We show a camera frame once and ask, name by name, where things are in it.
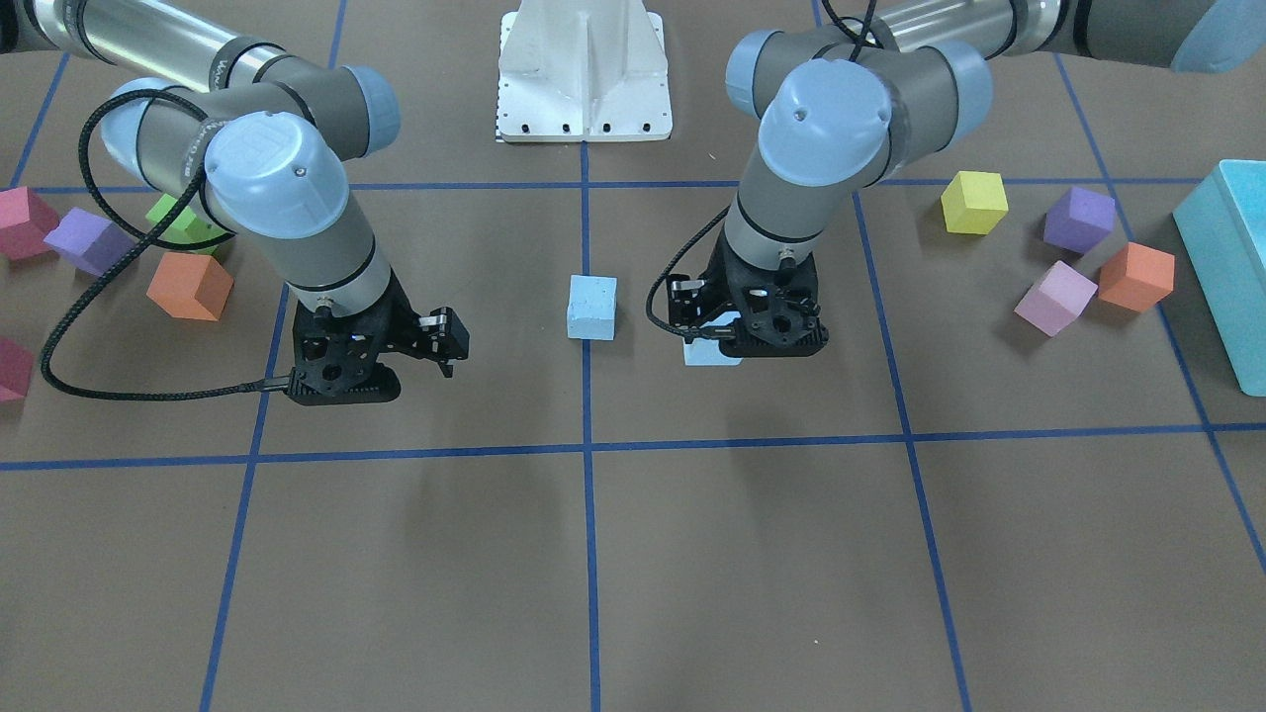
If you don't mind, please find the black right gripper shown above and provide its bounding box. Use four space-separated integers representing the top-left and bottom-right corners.
285 275 470 405

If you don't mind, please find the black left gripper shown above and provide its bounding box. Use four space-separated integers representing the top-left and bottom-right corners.
668 238 829 359

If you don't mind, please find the light blue foam block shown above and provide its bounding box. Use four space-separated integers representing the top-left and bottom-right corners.
566 275 618 341
682 310 743 367

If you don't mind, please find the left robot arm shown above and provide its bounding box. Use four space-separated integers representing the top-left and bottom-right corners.
653 1 1263 366

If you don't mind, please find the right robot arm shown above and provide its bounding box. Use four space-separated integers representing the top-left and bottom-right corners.
3 1 470 405

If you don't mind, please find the orange foam block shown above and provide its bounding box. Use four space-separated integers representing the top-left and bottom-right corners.
146 252 234 321
1098 242 1176 312

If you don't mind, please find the green foam block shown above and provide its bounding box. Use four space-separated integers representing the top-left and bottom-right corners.
146 194 227 247

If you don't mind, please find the yellow foam block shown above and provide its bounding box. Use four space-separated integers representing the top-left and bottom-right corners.
941 170 1010 234

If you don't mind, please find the purple foam block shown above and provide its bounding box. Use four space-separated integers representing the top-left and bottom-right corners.
44 208 135 277
1041 186 1117 255

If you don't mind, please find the pink foam block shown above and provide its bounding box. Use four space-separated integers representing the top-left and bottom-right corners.
1013 261 1098 337

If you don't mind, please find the crimson foam block far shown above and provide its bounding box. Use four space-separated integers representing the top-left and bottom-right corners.
1 337 35 402

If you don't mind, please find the crimson foam block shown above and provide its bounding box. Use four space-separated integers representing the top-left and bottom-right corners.
1 188 60 261
1 337 35 402

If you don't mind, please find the crimson foam block near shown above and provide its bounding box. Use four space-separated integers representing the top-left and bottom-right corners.
1 188 60 261

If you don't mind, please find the teal plastic bin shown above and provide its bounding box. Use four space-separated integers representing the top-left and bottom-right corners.
1174 160 1265 398

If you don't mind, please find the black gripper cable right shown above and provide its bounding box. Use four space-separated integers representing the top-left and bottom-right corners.
41 89 298 402

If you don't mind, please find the white pedestal base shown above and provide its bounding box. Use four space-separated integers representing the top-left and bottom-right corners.
495 1 674 144

